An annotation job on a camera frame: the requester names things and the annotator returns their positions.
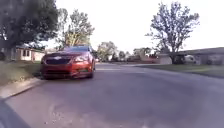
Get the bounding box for pale house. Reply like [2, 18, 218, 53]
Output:
[9, 45, 46, 63]

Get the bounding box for long low building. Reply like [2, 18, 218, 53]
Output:
[156, 46, 224, 66]

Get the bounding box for red car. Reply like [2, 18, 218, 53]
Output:
[39, 45, 97, 80]

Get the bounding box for grass lawn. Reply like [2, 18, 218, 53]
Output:
[0, 60, 44, 87]
[133, 63, 224, 79]

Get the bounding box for grey asphalt road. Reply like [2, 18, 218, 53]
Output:
[0, 62, 224, 128]

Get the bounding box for distant trees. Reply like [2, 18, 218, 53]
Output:
[96, 40, 119, 63]

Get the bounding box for concrete kerb strip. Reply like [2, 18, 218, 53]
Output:
[0, 76, 46, 99]

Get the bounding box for large dark tree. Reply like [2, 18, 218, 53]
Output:
[0, 0, 59, 61]

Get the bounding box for distant house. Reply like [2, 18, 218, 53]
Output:
[126, 48, 158, 64]

